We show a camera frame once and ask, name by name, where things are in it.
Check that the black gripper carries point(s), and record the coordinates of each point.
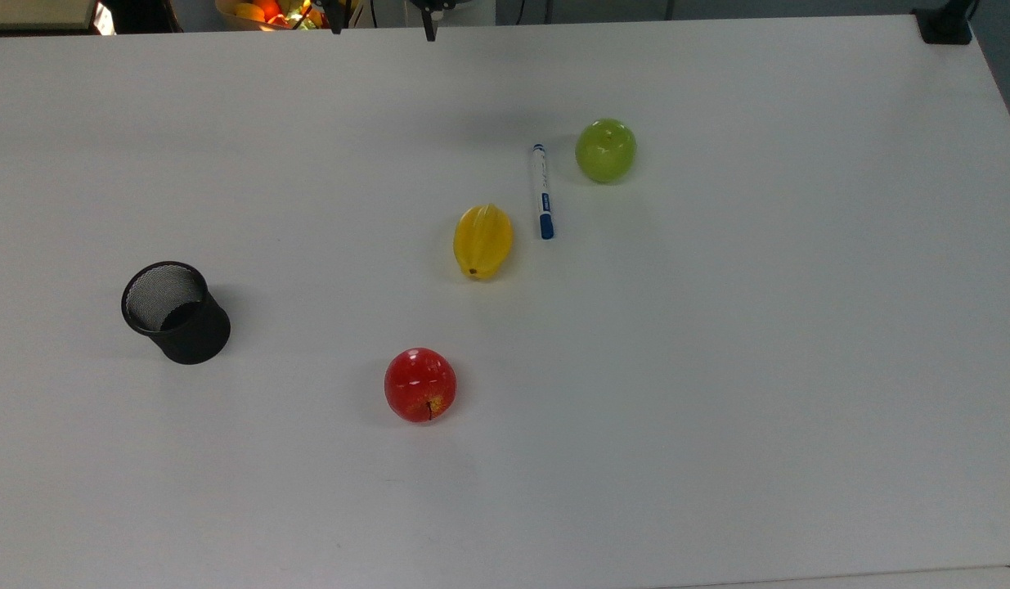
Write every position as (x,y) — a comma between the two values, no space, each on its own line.
(439,4)

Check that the blue white marker pen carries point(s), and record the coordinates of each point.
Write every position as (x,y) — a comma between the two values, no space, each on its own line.
(542,196)

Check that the black mesh pen cup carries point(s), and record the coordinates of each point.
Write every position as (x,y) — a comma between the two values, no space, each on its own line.
(198,339)

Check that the bowl of mixed fruit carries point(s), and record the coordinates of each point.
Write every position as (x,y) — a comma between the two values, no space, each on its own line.
(255,12)

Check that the yellow starfruit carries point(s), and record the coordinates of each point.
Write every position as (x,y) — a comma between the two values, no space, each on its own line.
(482,241)

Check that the green apple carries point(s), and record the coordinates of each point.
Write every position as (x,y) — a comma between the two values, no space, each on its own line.
(605,151)

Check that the beige box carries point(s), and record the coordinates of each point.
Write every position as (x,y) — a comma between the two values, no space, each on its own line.
(30,12)

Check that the red apple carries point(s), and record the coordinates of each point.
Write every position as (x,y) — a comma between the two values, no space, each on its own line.
(419,383)

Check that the black camera stand base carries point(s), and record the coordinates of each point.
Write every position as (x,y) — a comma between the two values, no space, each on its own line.
(944,29)

